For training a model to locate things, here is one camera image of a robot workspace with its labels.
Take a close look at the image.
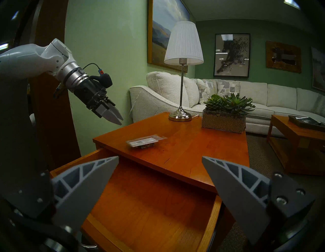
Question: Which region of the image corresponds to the cream sectional sofa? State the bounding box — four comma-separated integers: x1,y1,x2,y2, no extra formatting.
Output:
129,71,325,137

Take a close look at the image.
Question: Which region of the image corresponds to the clear blister pack white card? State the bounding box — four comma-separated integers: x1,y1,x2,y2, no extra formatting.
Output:
126,135,168,149

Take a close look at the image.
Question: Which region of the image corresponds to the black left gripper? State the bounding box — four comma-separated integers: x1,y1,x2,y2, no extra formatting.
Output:
74,77,124,125

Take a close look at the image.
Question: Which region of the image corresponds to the black framed horse artwork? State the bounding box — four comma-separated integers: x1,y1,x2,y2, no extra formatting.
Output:
214,33,251,78

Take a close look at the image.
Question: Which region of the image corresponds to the green striped throw pillow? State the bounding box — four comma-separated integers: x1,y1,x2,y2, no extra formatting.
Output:
312,94,325,117

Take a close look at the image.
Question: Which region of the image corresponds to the orange wooden end table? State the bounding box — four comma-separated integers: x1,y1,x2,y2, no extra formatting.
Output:
93,112,250,252

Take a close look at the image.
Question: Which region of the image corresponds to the brown wooden door panel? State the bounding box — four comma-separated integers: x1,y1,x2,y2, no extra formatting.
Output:
15,0,82,168

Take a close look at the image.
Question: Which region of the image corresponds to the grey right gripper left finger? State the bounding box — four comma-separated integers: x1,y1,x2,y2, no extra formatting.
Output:
9,156,120,230

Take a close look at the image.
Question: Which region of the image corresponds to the tree landscape painting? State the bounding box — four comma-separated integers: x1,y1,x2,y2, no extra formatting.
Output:
311,46,325,92

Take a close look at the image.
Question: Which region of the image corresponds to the wooden drawer with metal handle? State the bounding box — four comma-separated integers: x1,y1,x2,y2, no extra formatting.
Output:
50,148,222,252

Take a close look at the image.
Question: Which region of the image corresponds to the grey patchwork throw pillow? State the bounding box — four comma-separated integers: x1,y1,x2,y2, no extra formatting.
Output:
197,79,218,104
217,80,241,98

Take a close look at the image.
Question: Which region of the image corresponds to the succulent planter box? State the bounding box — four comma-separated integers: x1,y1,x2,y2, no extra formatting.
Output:
201,93,256,134

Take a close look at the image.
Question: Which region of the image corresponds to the wooden coffee table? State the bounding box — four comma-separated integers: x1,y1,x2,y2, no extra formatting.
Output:
267,114,325,177

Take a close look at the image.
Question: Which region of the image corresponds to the table lamp white pleated shade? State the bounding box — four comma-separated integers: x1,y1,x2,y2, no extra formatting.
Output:
164,20,204,122

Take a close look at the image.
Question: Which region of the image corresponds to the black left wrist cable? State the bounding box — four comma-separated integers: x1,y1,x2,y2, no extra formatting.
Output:
83,63,104,75

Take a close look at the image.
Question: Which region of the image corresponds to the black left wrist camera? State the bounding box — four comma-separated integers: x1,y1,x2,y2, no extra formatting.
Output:
90,73,113,89

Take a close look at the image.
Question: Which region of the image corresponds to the dark wooden tray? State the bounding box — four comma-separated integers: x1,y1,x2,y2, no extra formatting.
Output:
288,115,325,132

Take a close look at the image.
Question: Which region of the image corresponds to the dark cover book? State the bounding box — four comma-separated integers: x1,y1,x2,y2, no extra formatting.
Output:
296,116,321,125

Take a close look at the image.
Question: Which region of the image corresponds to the rustic wood framed mirror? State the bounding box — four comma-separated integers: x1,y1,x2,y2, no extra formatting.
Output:
265,41,302,74

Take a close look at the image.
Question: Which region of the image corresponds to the mountain landscape painting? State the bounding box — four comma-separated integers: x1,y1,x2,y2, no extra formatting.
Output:
147,0,191,73

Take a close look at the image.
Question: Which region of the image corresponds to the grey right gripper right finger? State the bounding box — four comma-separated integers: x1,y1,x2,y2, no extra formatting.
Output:
202,156,315,246

